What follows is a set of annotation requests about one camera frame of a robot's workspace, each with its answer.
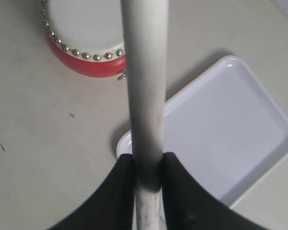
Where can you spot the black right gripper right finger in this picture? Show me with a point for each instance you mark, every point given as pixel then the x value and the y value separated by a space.
pixel 188 206

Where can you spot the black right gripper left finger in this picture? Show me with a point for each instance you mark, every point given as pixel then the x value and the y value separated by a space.
pixel 110 207

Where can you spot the wooden drumstick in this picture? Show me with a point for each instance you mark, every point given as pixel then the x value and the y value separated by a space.
pixel 145 29

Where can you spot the small red drum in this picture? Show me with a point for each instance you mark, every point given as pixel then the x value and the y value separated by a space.
pixel 86 35

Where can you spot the white rectangular plastic tray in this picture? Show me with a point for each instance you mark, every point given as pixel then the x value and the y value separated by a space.
pixel 226 130

